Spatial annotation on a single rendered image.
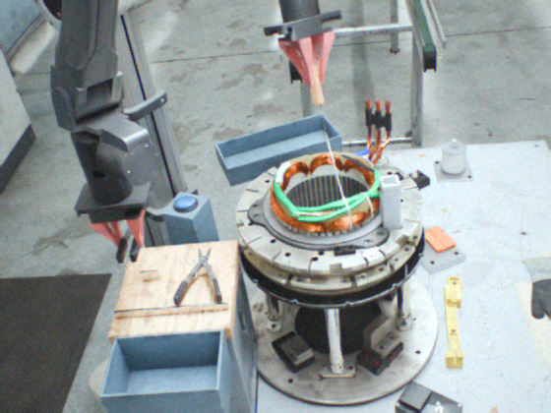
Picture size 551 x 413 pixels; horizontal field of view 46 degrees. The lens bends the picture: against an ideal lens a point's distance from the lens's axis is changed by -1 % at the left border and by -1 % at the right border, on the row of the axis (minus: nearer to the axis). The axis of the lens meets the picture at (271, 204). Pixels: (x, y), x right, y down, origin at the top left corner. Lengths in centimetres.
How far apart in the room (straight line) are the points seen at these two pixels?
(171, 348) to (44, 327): 167
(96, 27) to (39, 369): 189
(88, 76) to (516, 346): 91
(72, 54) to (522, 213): 113
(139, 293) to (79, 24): 47
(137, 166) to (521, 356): 81
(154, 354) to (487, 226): 85
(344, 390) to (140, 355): 39
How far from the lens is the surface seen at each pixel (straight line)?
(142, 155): 81
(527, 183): 170
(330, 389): 122
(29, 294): 284
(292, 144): 141
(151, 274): 108
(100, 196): 91
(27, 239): 316
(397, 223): 105
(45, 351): 258
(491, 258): 148
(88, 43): 78
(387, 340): 123
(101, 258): 288
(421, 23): 259
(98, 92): 84
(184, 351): 102
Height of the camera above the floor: 179
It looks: 38 degrees down
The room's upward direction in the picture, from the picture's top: 9 degrees counter-clockwise
